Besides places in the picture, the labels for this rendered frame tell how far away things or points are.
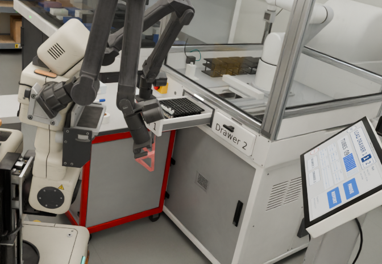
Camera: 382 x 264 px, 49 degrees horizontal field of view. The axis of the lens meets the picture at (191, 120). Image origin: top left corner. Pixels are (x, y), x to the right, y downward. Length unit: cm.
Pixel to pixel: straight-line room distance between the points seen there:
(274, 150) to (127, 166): 86
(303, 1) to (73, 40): 91
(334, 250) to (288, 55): 80
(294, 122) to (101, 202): 116
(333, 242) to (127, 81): 94
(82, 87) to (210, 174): 119
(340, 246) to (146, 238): 136
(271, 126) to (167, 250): 110
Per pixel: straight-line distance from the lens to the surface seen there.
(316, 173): 162
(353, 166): 152
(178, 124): 209
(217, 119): 215
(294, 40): 181
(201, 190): 242
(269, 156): 198
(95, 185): 235
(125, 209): 257
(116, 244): 261
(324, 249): 167
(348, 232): 163
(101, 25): 128
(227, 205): 227
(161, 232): 274
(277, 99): 187
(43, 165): 165
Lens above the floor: 174
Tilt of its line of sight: 24 degrees down
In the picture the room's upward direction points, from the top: 10 degrees clockwise
